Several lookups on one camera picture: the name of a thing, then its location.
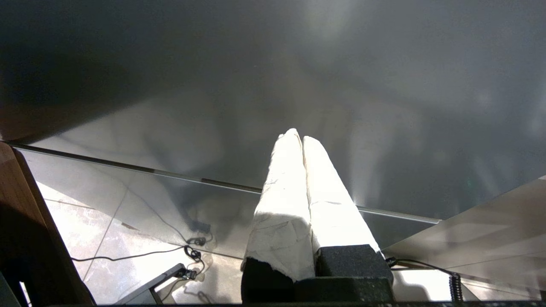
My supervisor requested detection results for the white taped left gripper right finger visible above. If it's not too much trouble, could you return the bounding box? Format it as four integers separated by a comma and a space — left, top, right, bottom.
303, 136, 394, 291

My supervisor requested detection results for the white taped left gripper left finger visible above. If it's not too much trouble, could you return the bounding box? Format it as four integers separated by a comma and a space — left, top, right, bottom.
241, 128, 317, 303

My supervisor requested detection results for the grey glossy appliance door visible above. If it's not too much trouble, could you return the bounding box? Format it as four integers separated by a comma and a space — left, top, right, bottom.
0, 0, 546, 222

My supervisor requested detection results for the black metal stand leg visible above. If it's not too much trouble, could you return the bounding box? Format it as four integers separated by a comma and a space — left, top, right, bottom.
114, 263, 190, 305

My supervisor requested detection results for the brown wooden panel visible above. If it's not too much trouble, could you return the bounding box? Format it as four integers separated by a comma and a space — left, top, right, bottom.
0, 141, 95, 306

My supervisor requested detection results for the black coiled cable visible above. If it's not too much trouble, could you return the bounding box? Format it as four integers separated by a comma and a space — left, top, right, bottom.
385, 257, 465, 303

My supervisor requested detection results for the thin black floor cable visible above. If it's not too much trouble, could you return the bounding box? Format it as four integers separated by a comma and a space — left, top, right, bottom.
70, 245, 205, 273

